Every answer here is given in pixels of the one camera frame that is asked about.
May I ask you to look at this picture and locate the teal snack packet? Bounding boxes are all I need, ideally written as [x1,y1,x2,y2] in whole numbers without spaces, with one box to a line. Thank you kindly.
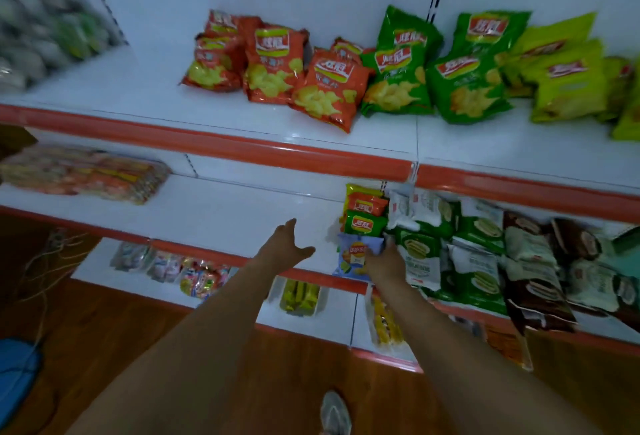
[597,226,640,281]

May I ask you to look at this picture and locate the small yellow chip bag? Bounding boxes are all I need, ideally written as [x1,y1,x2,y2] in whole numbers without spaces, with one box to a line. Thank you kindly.
[342,183,384,221]

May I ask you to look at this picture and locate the white shelf board red edge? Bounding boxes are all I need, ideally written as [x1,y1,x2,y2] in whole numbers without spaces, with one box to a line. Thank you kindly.
[0,44,640,225]
[0,170,640,356]
[70,237,424,374]

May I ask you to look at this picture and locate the yellow snack sticks packet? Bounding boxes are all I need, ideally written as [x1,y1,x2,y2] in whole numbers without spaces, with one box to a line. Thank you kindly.
[278,278,322,318]

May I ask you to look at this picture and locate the small orange chip bag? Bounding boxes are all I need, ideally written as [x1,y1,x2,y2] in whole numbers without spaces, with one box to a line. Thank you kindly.
[346,193,390,218]

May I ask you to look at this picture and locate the pile of orange clear packets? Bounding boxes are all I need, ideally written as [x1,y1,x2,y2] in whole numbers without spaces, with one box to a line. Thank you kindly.
[0,144,172,206]

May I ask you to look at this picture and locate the blue chip bag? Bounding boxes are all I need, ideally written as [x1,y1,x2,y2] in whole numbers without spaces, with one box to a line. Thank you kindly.
[334,233,385,281]

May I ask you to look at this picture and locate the pile of green white packets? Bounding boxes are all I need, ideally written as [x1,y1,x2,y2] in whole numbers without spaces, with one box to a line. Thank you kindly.
[387,189,510,316]

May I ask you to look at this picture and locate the blue round object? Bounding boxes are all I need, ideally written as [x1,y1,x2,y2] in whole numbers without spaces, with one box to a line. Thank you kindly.
[0,339,44,431]

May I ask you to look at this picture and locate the person's left hand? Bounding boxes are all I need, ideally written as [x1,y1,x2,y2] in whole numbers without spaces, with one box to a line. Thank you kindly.
[255,219,317,275]

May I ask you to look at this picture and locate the pile of brown white packets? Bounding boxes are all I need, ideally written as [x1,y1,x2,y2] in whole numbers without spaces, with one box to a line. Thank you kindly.
[501,210,640,336]

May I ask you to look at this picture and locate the dark green chip bag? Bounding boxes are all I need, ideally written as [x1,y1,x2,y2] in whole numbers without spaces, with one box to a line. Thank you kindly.
[451,11,532,58]
[377,5,445,63]
[426,52,515,125]
[360,42,434,117]

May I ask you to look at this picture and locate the tangled white cables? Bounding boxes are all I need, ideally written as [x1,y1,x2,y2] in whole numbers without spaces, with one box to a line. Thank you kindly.
[14,228,92,343]

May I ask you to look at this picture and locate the orange snack packet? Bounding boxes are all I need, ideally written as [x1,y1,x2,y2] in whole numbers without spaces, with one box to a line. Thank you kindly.
[484,324,534,372]

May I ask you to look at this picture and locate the clear white snack packet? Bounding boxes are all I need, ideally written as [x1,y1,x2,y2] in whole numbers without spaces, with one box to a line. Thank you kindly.
[109,242,152,272]

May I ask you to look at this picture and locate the small green chip bag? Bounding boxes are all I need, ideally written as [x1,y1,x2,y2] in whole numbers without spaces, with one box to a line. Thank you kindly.
[343,210,389,238]

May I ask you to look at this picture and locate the clear yellow snack bag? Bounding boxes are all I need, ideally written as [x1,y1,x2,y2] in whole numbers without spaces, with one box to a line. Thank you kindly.
[366,288,417,361]

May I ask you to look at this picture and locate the person's left forearm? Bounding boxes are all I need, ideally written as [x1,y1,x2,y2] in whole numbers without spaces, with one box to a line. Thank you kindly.
[65,256,282,435]

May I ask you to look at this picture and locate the person's grey shoe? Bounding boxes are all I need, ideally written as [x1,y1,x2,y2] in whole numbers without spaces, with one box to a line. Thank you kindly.
[319,390,353,435]

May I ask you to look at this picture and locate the clear pink snack packet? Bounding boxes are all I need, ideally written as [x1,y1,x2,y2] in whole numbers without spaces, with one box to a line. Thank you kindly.
[146,251,184,284]

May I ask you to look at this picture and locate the person's right forearm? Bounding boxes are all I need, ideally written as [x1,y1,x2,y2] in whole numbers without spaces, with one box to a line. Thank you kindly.
[372,281,607,435]

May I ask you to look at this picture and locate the lime green chip bag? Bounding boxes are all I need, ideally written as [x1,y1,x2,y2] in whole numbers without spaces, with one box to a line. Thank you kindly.
[597,56,634,123]
[522,40,609,124]
[502,12,597,98]
[612,61,640,142]

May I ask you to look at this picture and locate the person's right hand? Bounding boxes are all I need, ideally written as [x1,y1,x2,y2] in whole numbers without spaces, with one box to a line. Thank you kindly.
[362,236,407,295]

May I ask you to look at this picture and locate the pile of grey green packets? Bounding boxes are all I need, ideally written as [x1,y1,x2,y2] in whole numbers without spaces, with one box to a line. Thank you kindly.
[0,0,124,96]

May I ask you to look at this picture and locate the colourful candy packet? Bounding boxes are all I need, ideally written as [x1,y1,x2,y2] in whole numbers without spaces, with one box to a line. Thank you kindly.
[179,258,232,300]

